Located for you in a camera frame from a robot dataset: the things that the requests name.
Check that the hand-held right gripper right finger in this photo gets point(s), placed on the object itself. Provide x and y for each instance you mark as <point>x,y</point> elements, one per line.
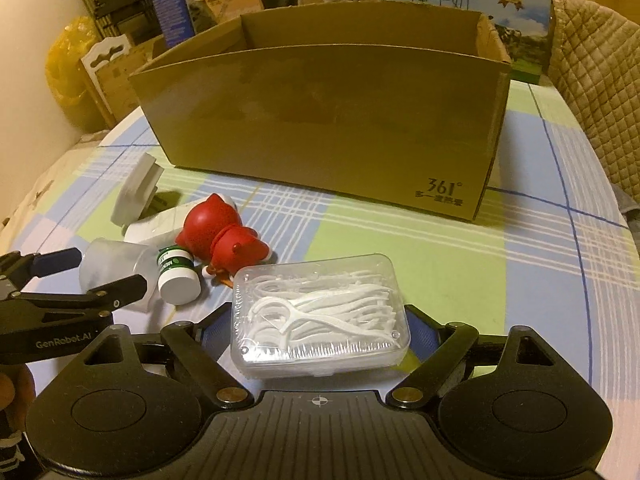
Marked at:
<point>424,332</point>

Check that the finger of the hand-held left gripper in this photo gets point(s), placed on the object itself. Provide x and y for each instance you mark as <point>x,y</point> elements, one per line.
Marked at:
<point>57,261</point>
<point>100,300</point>

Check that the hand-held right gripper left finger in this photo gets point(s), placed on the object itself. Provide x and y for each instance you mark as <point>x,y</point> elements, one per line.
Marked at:
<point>214,332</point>

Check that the clear plastic container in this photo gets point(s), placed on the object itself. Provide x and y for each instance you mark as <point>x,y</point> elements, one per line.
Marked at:
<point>117,265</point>

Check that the white tube pack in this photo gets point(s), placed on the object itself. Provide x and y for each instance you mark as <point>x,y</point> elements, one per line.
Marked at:
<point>157,225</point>

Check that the clear floss pick box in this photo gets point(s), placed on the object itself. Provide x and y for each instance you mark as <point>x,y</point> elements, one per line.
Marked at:
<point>320,315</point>

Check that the white plug adapter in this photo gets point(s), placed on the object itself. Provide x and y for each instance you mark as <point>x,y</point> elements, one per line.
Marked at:
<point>136,190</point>

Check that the brown cardboard box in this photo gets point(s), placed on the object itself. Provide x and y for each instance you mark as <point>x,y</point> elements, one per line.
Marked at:
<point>325,125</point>

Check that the person's left hand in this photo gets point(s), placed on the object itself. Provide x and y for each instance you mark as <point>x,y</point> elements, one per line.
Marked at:
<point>15,392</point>

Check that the small green white bottle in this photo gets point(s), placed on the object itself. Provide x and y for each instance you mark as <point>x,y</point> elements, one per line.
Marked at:
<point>177,277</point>

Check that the checked tablecloth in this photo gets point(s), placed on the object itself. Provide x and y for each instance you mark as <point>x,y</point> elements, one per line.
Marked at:
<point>500,285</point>

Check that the red toy figure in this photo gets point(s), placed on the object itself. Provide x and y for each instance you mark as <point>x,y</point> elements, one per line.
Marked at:
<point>210,230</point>

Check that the brown cardboard packaging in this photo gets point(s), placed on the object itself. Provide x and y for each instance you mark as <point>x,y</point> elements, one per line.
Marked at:
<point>117,80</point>

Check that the yellow plastic bag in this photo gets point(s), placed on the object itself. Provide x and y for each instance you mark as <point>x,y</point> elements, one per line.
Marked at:
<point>67,65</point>

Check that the grey cloth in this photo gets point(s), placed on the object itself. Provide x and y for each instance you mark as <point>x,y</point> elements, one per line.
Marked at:
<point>629,210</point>

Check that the black folding cart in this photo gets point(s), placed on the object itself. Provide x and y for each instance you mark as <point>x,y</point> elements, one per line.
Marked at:
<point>112,5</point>

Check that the dark blue milk carton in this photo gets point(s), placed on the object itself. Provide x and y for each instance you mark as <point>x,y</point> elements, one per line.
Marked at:
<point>190,0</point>

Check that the beige quilted chair cover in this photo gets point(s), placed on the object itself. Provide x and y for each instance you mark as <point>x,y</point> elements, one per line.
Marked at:
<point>600,85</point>

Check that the instant noodle bowl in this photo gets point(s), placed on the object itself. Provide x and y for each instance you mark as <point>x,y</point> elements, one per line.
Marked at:
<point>230,2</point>

